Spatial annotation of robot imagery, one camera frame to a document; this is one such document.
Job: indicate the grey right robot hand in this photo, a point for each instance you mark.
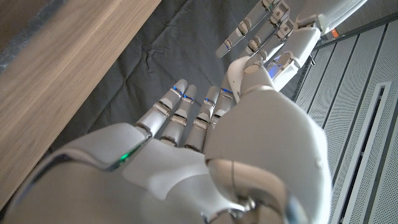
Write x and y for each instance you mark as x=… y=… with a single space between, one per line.
x=186 y=174

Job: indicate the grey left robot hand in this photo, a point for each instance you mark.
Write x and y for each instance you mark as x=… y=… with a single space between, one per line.
x=298 y=43

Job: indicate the black backdrop curtain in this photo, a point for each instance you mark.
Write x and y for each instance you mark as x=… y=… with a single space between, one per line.
x=155 y=62

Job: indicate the wooden table panel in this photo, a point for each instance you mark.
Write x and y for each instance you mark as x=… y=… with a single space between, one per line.
x=25 y=37

